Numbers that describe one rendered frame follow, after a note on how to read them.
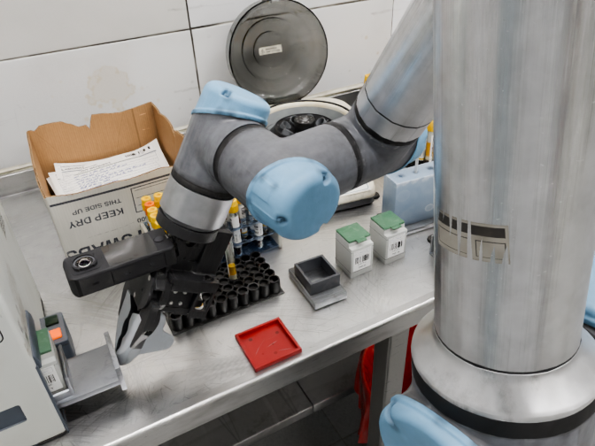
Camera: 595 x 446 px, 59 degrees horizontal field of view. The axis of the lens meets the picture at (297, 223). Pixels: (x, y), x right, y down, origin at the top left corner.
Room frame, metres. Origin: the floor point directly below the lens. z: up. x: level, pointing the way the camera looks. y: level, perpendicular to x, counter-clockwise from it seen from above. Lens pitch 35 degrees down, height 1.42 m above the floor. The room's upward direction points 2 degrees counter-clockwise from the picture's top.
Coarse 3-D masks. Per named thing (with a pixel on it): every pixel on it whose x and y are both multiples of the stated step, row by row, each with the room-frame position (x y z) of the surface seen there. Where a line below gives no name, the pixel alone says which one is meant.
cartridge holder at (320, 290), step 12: (300, 264) 0.62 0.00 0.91; (312, 264) 0.63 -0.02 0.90; (324, 264) 0.62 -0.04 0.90; (300, 276) 0.60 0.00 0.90; (312, 276) 0.61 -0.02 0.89; (324, 276) 0.61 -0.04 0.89; (336, 276) 0.59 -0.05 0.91; (300, 288) 0.59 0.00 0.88; (312, 288) 0.57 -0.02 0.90; (324, 288) 0.58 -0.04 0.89; (336, 288) 0.58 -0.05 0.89; (312, 300) 0.56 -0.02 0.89; (324, 300) 0.56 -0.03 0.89; (336, 300) 0.57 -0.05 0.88
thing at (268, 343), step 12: (264, 324) 0.52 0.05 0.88; (276, 324) 0.53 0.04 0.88; (240, 336) 0.50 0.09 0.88; (252, 336) 0.50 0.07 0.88; (264, 336) 0.50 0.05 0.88; (276, 336) 0.50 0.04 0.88; (288, 336) 0.50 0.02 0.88; (252, 348) 0.48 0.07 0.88; (264, 348) 0.48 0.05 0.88; (276, 348) 0.48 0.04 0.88; (288, 348) 0.48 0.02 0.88; (300, 348) 0.47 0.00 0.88; (252, 360) 0.46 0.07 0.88; (264, 360) 0.46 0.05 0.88; (276, 360) 0.46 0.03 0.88
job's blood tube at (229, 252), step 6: (228, 246) 0.60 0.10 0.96; (228, 252) 0.60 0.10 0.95; (234, 252) 0.60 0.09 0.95; (228, 258) 0.60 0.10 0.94; (234, 258) 0.60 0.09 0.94; (228, 264) 0.60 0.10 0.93; (234, 264) 0.60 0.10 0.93; (228, 270) 0.60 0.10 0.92; (234, 270) 0.60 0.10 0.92; (234, 276) 0.60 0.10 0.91
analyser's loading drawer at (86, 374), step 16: (96, 352) 0.45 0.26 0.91; (112, 352) 0.43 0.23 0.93; (64, 368) 0.40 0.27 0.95; (80, 368) 0.43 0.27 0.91; (96, 368) 0.43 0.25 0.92; (112, 368) 0.43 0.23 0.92; (80, 384) 0.40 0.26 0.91; (96, 384) 0.40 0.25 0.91; (112, 384) 0.41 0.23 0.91; (64, 400) 0.38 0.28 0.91; (80, 400) 0.39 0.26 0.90
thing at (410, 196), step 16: (384, 176) 0.77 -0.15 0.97; (400, 176) 0.76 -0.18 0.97; (416, 176) 0.75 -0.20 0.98; (432, 176) 0.76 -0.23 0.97; (384, 192) 0.76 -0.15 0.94; (400, 192) 0.73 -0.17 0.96; (416, 192) 0.75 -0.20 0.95; (432, 192) 0.76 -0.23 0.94; (384, 208) 0.76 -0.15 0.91; (400, 208) 0.74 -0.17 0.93; (416, 208) 0.75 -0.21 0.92; (432, 208) 0.76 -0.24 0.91; (416, 224) 0.74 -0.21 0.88; (432, 224) 0.74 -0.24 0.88
